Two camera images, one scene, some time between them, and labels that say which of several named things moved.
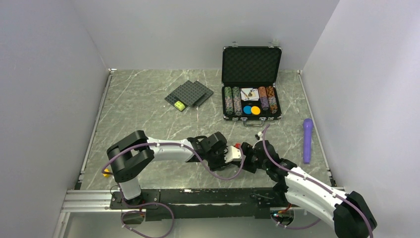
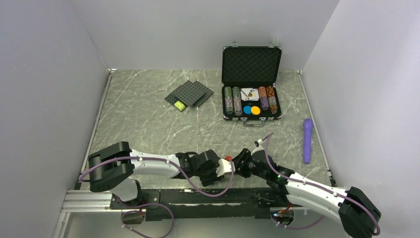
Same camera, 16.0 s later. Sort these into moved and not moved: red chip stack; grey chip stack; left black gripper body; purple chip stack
Moved: left black gripper body
Not moved: purple chip stack; grey chip stack; red chip stack
